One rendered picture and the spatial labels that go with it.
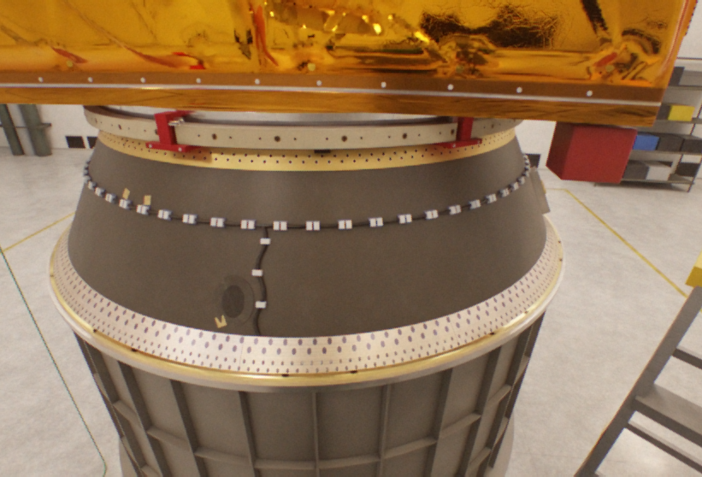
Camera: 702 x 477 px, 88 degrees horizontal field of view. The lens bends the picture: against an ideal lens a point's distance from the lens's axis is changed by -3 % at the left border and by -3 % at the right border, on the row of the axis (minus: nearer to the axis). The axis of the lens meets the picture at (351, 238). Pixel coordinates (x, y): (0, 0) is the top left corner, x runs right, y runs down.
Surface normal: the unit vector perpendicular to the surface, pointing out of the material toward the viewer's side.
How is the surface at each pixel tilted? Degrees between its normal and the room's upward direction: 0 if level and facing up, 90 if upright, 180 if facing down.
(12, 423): 0
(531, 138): 90
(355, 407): 90
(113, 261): 62
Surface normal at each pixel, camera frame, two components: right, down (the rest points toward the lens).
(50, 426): 0.01, -0.89
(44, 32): -0.13, 0.46
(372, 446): 0.22, 0.45
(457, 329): 0.30, -0.36
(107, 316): -0.32, -0.38
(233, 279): -0.11, -0.01
